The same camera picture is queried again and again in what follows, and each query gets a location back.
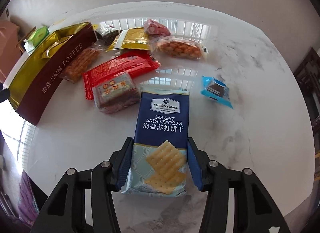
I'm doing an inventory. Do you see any blue soda cracker packet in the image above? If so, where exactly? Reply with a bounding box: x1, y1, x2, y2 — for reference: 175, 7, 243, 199
122, 85, 190, 197

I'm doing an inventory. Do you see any small blue plum candy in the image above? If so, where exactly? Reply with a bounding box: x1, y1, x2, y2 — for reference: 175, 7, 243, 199
201, 76, 233, 109

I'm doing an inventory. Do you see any sesame brittle block packet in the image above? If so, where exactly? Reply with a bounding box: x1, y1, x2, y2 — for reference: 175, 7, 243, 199
92, 73, 140, 114

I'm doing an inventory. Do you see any clear orange snack bag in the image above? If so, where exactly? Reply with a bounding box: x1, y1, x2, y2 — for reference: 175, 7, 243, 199
59, 46, 101, 83

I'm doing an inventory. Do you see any red foil snack packet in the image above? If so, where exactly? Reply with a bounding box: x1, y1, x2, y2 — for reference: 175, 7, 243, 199
82, 50, 161, 100

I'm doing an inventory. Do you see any large yellow snack packet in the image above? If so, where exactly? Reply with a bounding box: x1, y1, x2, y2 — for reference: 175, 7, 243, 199
41, 29, 74, 59

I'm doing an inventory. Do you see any clear twisted snack bag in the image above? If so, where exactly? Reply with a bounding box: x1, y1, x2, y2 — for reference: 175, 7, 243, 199
150, 36, 207, 60

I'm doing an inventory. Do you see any dark seaweed snack packet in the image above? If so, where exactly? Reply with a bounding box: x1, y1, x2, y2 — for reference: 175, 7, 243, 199
95, 25, 121, 47

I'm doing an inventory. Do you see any gold toffee tin box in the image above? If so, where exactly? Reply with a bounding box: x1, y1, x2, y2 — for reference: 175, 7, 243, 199
9, 22, 97, 125

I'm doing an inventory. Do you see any dark wooden chair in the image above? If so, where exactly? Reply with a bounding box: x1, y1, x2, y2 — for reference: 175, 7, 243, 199
292, 47, 320, 133

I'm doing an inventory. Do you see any pink covered cabinet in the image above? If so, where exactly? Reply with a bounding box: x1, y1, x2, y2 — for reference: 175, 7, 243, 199
0, 20, 21, 83

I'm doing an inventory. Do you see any green tissue pack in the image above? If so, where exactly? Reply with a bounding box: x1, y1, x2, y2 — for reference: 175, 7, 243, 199
24, 26, 49, 54

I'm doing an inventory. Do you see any pink wrapped candy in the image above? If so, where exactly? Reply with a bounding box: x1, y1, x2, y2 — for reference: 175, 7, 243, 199
144, 19, 171, 36

